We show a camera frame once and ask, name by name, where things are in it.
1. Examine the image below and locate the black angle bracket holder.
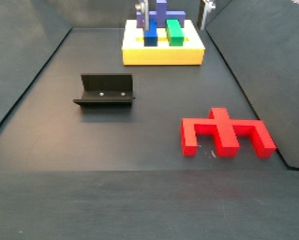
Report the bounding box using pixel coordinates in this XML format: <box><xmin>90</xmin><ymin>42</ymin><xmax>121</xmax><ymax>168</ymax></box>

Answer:
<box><xmin>72</xmin><ymin>73</ymin><xmax>133</xmax><ymax>106</ymax></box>

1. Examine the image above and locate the purple cross-shaped block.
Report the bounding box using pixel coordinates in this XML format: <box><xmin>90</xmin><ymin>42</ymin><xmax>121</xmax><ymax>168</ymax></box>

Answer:
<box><xmin>149</xmin><ymin>0</ymin><xmax>185</xmax><ymax>28</ymax></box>

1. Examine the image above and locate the red cross-shaped block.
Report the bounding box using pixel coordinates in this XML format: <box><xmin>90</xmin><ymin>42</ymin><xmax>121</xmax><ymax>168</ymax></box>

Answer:
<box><xmin>180</xmin><ymin>108</ymin><xmax>276</xmax><ymax>158</ymax></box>

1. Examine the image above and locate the yellow puzzle board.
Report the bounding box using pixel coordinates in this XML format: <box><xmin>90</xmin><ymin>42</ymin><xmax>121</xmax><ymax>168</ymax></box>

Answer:
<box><xmin>121</xmin><ymin>20</ymin><xmax>205</xmax><ymax>66</ymax></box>

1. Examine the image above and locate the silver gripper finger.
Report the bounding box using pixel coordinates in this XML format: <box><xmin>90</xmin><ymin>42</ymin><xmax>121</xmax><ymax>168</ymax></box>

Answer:
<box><xmin>200</xmin><ymin>0</ymin><xmax>215</xmax><ymax>30</ymax></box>
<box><xmin>134</xmin><ymin>0</ymin><xmax>149</xmax><ymax>31</ymax></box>

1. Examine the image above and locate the green bar block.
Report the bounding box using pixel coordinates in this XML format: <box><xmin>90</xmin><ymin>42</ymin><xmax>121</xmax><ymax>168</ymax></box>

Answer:
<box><xmin>165</xmin><ymin>19</ymin><xmax>184</xmax><ymax>47</ymax></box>

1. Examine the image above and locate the blue bar block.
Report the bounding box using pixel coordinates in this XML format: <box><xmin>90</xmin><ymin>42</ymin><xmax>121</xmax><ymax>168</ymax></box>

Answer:
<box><xmin>144</xmin><ymin>20</ymin><xmax>157</xmax><ymax>47</ymax></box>

